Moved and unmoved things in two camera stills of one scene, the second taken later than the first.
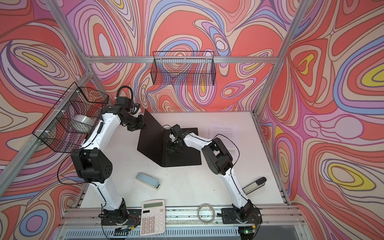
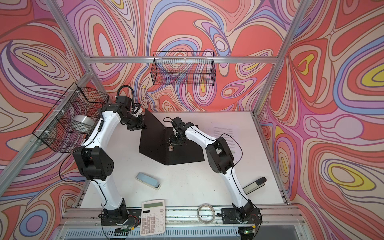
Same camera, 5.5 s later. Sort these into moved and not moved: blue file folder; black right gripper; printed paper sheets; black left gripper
Moved: black right gripper
Not moved: printed paper sheets; blue file folder; black left gripper
